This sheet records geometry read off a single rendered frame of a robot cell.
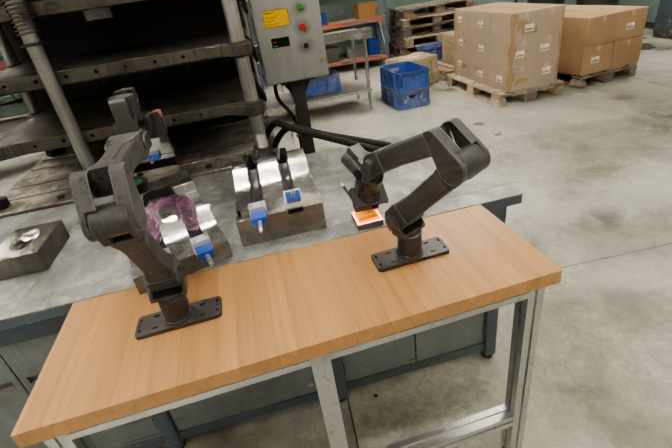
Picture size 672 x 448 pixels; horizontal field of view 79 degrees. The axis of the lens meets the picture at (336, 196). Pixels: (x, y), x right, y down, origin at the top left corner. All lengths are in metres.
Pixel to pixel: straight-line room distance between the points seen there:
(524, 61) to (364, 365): 3.85
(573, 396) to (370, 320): 1.11
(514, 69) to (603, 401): 3.57
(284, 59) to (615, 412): 1.89
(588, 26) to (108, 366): 5.14
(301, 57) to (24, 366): 1.52
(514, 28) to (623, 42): 1.49
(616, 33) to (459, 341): 4.50
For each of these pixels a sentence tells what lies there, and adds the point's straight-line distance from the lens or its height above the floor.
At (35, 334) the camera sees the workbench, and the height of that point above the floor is 0.69.
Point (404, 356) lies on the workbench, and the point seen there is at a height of 0.14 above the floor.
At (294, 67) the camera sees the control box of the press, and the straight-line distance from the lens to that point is 1.97.
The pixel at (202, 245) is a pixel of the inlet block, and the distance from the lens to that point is 1.20.
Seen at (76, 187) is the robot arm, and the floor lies 1.22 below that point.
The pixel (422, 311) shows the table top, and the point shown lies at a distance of 0.96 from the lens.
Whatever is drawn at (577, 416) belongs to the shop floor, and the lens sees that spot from 1.85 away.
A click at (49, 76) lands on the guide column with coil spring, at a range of 1.99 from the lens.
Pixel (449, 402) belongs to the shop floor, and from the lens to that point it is 1.79.
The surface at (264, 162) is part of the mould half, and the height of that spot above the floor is 0.93.
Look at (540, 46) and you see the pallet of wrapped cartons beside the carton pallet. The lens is 4.96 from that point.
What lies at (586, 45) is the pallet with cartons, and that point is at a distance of 5.41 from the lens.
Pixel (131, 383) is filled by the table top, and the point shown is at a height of 0.80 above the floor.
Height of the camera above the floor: 1.47
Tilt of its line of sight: 28 degrees down
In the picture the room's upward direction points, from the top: 9 degrees counter-clockwise
